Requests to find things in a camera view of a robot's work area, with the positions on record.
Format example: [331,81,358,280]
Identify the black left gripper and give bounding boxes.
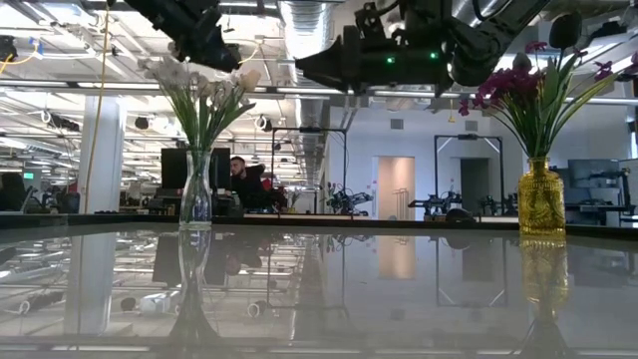
[159,0,243,73]

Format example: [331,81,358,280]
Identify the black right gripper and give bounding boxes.
[295,0,456,97]

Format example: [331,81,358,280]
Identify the clear glass vase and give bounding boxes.
[177,149,213,230]

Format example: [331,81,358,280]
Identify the purple blossom flower spray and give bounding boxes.
[522,42,638,161]
[457,67,547,161]

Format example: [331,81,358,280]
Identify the yellow glass vase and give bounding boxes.
[516,157,567,236]

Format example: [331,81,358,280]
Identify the long ceiling light strip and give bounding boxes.
[0,78,479,101]

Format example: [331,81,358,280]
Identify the black computer monitor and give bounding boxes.
[160,147,232,190]

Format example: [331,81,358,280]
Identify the person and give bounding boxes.
[229,156,273,210]

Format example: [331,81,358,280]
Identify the pale pink door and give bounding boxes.
[377,156,417,220]

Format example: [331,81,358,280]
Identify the white pillar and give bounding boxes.
[79,95,126,215]

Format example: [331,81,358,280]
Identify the wooden workbench top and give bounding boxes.
[243,212,370,222]

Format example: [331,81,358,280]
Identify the dark grey door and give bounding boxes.
[460,158,490,210]

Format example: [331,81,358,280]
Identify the grey desk monitor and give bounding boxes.
[567,159,622,190]

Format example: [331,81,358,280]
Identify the dark office desk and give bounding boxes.
[565,201,630,226]

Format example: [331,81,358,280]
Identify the silver ribbed ceiling duct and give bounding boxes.
[277,0,334,171]

